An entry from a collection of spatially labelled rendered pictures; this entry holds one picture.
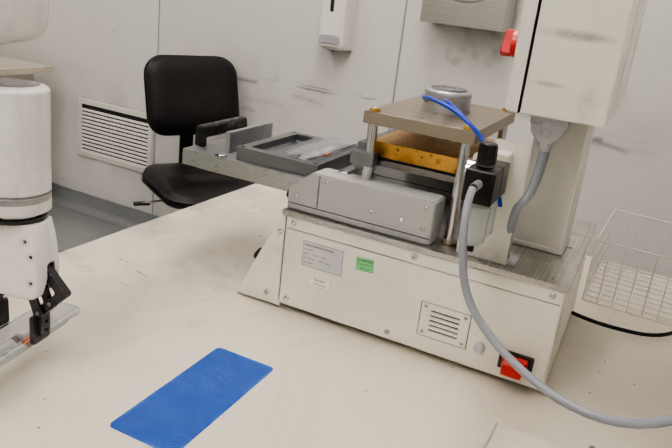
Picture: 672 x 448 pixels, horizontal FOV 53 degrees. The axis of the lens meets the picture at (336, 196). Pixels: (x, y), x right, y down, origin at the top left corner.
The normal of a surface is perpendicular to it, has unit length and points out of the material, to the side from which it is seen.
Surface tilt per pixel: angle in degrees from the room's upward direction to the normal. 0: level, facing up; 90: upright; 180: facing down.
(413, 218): 90
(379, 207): 90
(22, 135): 89
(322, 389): 0
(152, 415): 0
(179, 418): 0
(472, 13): 90
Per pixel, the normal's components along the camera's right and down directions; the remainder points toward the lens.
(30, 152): 0.75, 0.27
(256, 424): 0.11, -0.95
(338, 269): -0.44, 0.22
